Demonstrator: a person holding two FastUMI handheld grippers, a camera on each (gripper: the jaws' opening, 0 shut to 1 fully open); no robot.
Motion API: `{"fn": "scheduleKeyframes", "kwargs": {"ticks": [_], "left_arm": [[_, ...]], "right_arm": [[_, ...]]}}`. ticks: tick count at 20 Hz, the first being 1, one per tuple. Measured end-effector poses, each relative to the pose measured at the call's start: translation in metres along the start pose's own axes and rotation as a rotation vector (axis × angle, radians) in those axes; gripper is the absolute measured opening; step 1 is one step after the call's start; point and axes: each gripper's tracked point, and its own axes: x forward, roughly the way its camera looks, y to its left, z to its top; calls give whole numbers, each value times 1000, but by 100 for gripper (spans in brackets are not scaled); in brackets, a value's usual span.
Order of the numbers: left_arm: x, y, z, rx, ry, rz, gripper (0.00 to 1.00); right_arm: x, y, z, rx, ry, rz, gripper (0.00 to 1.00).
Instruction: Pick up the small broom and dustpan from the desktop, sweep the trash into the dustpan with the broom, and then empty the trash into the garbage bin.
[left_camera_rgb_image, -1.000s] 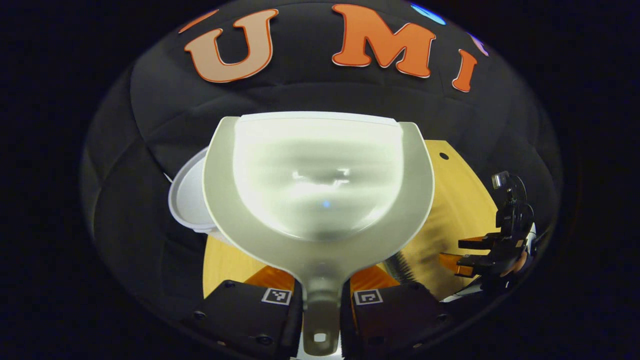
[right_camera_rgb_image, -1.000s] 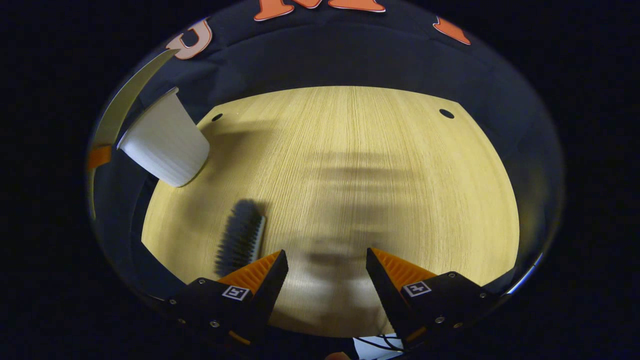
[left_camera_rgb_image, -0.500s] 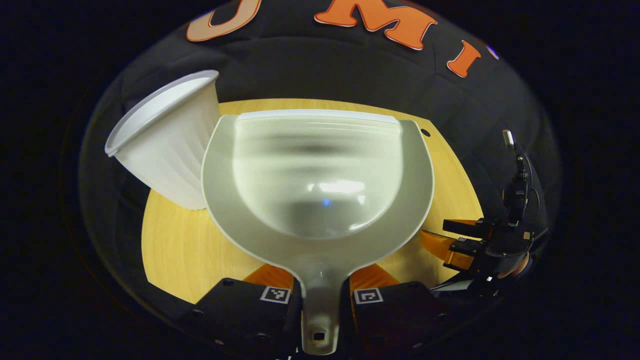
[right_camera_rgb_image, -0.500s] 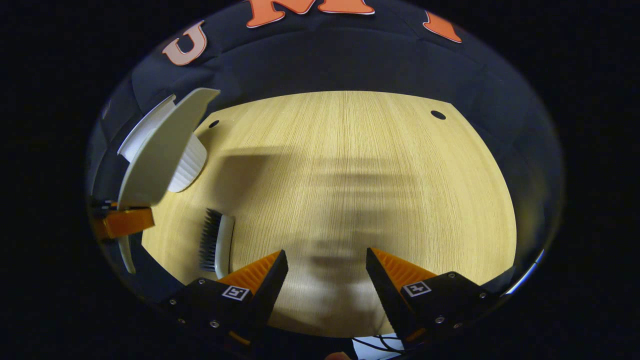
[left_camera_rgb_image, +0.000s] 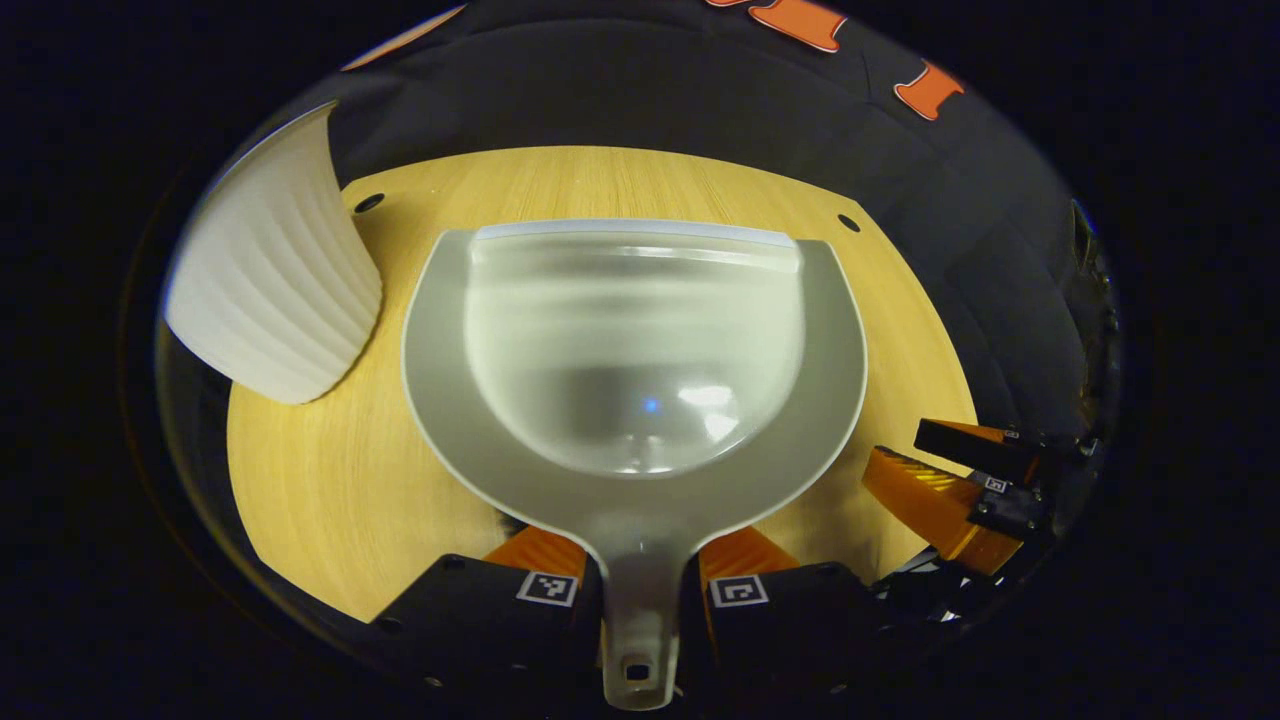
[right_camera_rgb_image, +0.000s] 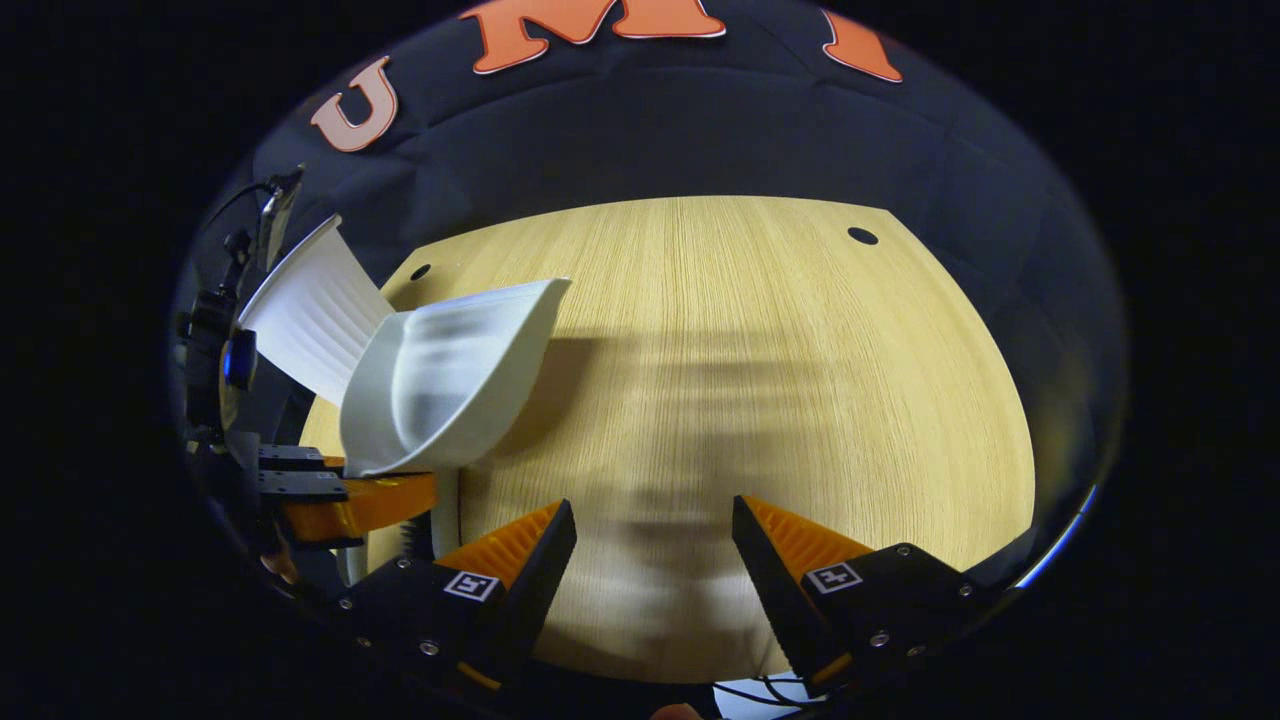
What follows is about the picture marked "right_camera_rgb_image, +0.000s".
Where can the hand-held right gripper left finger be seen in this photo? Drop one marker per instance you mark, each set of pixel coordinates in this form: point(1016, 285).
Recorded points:
point(525, 590)

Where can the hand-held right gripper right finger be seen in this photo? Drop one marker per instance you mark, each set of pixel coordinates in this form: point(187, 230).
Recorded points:
point(780, 590)

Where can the grey plastic dustpan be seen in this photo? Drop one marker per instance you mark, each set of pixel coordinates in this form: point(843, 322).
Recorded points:
point(450, 370)

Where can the white ribbed garbage bin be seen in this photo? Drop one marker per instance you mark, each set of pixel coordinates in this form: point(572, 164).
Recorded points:
point(310, 310)

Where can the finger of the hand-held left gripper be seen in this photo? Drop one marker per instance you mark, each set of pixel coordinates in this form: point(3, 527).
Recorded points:
point(290, 457)
point(370, 505)

